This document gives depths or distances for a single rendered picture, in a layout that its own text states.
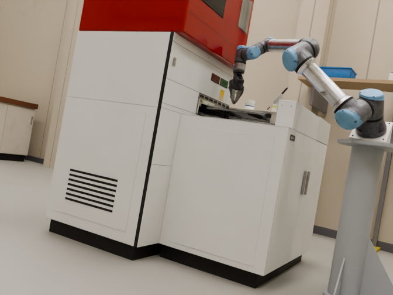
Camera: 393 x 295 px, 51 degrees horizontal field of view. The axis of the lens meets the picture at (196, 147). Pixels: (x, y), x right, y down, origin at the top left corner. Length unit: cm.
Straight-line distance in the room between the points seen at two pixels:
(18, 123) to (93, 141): 441
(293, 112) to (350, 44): 257
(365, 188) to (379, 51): 250
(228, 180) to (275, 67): 283
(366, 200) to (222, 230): 74
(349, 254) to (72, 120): 170
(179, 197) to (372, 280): 107
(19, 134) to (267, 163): 519
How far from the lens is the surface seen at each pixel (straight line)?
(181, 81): 229
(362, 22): 469
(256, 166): 209
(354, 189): 226
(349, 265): 229
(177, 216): 230
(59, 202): 257
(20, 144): 683
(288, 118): 213
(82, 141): 247
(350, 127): 213
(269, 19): 504
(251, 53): 250
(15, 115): 673
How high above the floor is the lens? 63
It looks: level
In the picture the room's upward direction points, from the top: 10 degrees clockwise
